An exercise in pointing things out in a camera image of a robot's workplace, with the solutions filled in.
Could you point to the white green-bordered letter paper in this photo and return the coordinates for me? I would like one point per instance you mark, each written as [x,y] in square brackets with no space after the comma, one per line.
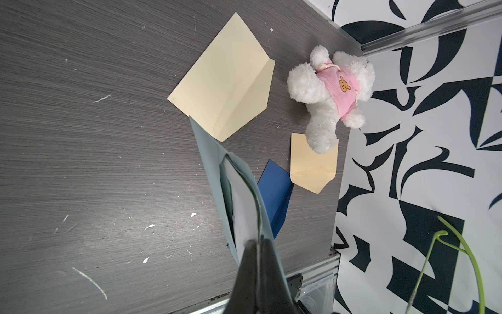
[245,215]

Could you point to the tan yellow envelope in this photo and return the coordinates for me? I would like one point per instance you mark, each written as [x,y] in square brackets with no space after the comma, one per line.
[308,169]

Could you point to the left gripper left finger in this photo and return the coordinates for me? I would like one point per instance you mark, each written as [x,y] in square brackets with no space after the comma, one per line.
[244,296]

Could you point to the dark blue envelope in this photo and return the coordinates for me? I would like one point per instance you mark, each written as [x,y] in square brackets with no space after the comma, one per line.
[276,189]

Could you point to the pale yellow envelope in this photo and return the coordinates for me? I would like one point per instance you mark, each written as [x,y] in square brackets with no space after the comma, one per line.
[229,84]

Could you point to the white teddy bear pink shirt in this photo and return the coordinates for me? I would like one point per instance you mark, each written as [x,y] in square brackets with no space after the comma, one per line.
[331,86]

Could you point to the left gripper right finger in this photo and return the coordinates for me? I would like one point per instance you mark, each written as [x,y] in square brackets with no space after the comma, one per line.
[275,296]

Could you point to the light blue envelope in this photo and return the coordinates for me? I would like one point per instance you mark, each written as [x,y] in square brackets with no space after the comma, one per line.
[212,155]

